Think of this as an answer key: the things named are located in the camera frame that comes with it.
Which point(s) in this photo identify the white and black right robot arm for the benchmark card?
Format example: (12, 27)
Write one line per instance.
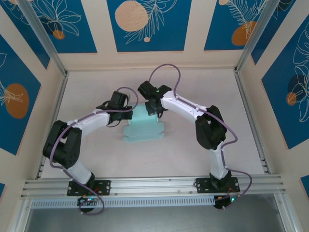
(183, 106)

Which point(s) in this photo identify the grey metal panel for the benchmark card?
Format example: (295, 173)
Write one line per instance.
(154, 221)

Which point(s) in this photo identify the light blue paper box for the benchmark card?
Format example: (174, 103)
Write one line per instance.
(142, 130)

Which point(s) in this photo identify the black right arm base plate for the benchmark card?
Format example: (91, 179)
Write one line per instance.
(202, 184)

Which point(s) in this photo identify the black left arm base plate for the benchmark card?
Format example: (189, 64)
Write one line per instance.
(103, 187)

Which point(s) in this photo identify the aluminium frame post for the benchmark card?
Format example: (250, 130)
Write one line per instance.
(41, 31)
(260, 31)

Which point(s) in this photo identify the aluminium cross rail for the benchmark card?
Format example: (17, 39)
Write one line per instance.
(154, 184)

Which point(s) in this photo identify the blue floral wall poster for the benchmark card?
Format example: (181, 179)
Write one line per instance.
(149, 24)
(229, 24)
(17, 96)
(289, 96)
(72, 24)
(21, 29)
(285, 21)

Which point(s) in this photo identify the aluminium side rail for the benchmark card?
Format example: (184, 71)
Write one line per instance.
(54, 108)
(248, 108)

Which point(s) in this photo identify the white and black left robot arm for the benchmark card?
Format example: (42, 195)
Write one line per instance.
(91, 119)

